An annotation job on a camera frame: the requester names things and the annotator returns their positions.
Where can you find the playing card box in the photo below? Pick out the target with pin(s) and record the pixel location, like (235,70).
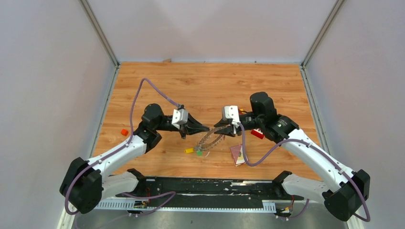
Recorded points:
(237,155)

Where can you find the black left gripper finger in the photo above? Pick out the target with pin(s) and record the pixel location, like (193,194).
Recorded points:
(195,130)
(196,125)

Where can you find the slotted white cable duct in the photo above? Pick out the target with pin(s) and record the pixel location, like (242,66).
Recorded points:
(132,205)

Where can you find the key with yellow tag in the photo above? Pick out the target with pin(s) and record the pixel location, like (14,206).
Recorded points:
(189,150)

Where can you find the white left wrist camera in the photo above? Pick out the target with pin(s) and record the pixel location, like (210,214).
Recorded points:
(179,117)

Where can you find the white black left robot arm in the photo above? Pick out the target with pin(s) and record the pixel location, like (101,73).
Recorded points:
(88,181)

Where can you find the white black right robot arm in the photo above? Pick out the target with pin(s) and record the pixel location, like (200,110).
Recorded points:
(340,189)

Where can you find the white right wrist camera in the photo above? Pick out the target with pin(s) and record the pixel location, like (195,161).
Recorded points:
(231,115)

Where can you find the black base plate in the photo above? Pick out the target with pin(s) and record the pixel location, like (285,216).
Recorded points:
(209,193)

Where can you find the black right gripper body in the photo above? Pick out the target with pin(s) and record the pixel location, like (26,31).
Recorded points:
(247,121)

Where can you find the red white toy brick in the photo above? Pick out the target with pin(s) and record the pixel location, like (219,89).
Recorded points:
(257,133)

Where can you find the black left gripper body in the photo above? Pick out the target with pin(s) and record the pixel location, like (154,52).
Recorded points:
(165,126)

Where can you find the small orange brick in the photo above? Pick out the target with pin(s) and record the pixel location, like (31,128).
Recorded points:
(124,132)

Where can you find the toy brick car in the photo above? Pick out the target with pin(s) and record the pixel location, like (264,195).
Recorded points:
(242,111)

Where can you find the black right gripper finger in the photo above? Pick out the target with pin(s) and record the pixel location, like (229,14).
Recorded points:
(222,122)
(227,131)

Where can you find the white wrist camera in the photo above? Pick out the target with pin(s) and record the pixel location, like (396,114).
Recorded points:
(179,117)
(231,115)

